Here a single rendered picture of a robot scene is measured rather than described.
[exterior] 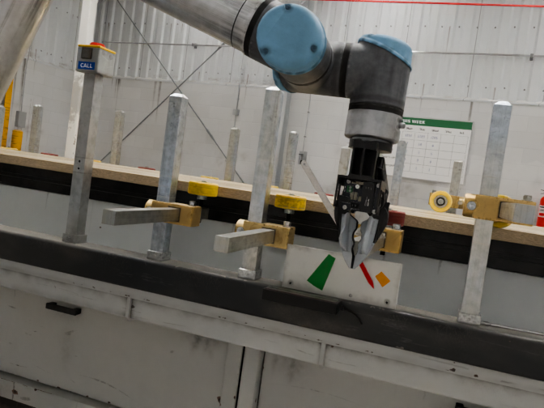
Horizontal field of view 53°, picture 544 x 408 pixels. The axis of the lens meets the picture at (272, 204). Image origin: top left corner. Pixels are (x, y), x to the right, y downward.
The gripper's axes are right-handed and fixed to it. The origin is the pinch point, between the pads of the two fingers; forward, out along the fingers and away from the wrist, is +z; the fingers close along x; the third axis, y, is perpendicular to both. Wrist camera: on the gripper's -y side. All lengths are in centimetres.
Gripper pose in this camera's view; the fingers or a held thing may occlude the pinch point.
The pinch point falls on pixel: (354, 261)
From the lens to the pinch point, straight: 94.0
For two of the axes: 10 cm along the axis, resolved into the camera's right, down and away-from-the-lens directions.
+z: -1.6, 9.9, 0.2
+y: -3.3, -0.3, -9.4
